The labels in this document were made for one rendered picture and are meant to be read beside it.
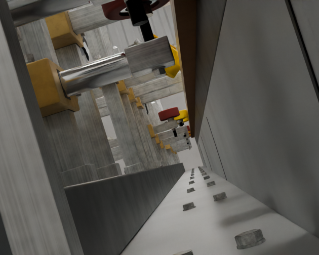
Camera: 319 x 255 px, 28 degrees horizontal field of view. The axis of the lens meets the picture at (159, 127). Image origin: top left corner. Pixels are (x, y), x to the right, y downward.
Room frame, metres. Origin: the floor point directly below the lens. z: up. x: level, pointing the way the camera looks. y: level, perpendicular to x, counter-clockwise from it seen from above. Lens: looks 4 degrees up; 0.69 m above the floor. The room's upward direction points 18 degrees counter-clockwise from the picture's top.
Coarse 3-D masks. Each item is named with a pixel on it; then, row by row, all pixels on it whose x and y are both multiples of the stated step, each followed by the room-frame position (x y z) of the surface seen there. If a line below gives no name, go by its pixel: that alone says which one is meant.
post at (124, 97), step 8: (104, 32) 1.73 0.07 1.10; (104, 40) 1.73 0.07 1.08; (112, 48) 1.75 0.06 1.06; (128, 104) 1.73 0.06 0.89; (128, 112) 1.73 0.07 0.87; (128, 120) 1.73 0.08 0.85; (136, 128) 1.73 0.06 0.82; (136, 136) 1.73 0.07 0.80; (136, 144) 1.73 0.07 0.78; (144, 152) 1.73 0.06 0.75; (144, 160) 1.73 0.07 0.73
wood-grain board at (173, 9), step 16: (176, 0) 0.73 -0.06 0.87; (192, 0) 0.75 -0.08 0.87; (176, 16) 0.81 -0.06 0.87; (192, 16) 0.83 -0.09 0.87; (176, 32) 0.95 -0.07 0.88; (192, 32) 0.94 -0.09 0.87; (192, 48) 1.07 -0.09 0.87; (192, 64) 1.26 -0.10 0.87; (192, 80) 1.52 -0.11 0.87; (192, 96) 1.89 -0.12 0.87; (192, 112) 2.53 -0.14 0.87; (192, 128) 3.76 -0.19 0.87
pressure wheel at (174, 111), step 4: (168, 108) 2.45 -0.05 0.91; (172, 108) 2.42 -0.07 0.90; (176, 108) 2.43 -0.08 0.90; (160, 112) 2.43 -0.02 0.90; (164, 112) 2.42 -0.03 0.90; (168, 112) 2.42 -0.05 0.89; (172, 112) 2.42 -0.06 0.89; (176, 112) 2.43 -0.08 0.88; (160, 116) 2.44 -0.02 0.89; (164, 116) 2.42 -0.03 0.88; (168, 116) 2.42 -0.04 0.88; (172, 116) 2.42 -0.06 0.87; (176, 116) 2.47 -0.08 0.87; (164, 120) 2.48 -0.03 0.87; (168, 120) 2.45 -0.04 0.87; (176, 136) 2.45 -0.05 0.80
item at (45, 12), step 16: (16, 0) 0.44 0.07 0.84; (32, 0) 0.45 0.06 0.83; (48, 0) 0.45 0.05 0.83; (64, 0) 0.45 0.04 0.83; (80, 0) 0.45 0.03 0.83; (96, 0) 0.46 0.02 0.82; (112, 0) 0.47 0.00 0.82; (16, 16) 0.45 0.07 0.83; (32, 16) 0.45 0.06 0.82; (48, 16) 0.46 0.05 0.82
